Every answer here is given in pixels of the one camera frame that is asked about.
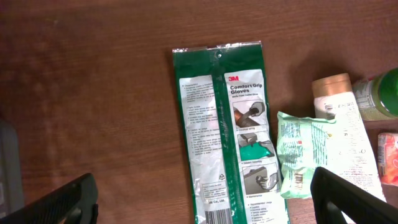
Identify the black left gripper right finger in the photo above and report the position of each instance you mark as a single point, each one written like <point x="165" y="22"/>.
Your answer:
<point x="334" y="197"/>

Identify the green glove package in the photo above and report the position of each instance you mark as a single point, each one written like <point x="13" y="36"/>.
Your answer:
<point x="234" y="169"/>

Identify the grey plastic mesh basket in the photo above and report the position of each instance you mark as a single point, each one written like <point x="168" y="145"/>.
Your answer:
<point x="12" y="197"/>

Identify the white cream tube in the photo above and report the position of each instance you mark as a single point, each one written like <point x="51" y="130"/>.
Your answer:
<point x="355" y="162"/>

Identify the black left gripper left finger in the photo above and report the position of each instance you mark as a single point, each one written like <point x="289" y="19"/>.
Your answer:
<point x="74" y="203"/>

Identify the green lid jar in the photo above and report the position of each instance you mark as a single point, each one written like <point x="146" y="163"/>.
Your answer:
<point x="377" y="97"/>

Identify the light green wipes pack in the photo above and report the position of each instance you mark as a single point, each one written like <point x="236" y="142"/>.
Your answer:
<point x="303" y="144"/>

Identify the orange snack packet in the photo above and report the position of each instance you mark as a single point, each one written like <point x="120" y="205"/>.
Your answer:
<point x="387" y="158"/>

